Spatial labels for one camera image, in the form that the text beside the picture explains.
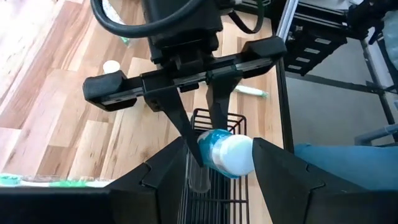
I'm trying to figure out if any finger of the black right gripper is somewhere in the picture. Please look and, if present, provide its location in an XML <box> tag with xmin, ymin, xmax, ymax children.
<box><xmin>143</xmin><ymin>89</ymin><xmax>205</xmax><ymax>168</ymax></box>
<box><xmin>205</xmin><ymin>70</ymin><xmax>244</xmax><ymax>131</ymax></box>

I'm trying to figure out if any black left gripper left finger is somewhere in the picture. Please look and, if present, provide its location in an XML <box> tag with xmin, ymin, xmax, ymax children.
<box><xmin>0</xmin><ymin>136</ymin><xmax>189</xmax><ymax>224</ymax></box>

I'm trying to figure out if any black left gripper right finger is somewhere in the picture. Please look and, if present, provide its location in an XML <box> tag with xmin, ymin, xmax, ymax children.
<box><xmin>252</xmin><ymin>138</ymin><xmax>398</xmax><ymax>224</ymax></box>

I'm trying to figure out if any green white toothbrush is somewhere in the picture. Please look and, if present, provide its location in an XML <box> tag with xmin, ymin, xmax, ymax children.
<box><xmin>102</xmin><ymin>0</ymin><xmax>132</xmax><ymax>47</ymax></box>
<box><xmin>0</xmin><ymin>172</ymin><xmax>113</xmax><ymax>189</ymax></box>
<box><xmin>232</xmin><ymin>85</ymin><xmax>269</xmax><ymax>100</ymax></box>

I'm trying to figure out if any blue mouthwash bottle white cap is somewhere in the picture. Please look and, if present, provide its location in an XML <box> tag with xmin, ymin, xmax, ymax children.
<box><xmin>102</xmin><ymin>59</ymin><xmax>122</xmax><ymax>75</ymax></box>
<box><xmin>197</xmin><ymin>128</ymin><xmax>256</xmax><ymax>180</ymax></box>

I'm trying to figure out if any person's leg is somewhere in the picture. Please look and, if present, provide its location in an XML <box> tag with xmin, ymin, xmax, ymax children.
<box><xmin>294</xmin><ymin>142</ymin><xmax>398</xmax><ymax>191</ymax></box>

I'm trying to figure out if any silver aluminium extrusion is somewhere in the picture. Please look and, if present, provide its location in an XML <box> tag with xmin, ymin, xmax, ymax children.
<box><xmin>275</xmin><ymin>0</ymin><xmax>300</xmax><ymax>43</ymax></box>

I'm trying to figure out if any black metal floor stand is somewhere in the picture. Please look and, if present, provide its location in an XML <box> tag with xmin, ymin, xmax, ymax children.
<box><xmin>285</xmin><ymin>30</ymin><xmax>398</xmax><ymax>147</ymax></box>

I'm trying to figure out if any black wire caddy rack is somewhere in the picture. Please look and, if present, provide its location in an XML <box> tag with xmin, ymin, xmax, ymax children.
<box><xmin>177</xmin><ymin>108</ymin><xmax>251</xmax><ymax>224</ymax></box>

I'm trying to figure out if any black right camera cable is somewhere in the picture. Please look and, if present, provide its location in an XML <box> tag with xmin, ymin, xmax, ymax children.
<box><xmin>90</xmin><ymin>0</ymin><xmax>205</xmax><ymax>39</ymax></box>

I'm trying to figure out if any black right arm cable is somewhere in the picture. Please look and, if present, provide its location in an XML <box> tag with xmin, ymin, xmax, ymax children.
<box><xmin>228</xmin><ymin>0</ymin><xmax>266</xmax><ymax>34</ymax></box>

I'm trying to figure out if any black slotted bracket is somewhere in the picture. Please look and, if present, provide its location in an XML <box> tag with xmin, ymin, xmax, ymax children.
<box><xmin>281</xmin><ymin>26</ymin><xmax>349</xmax><ymax>77</ymax></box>

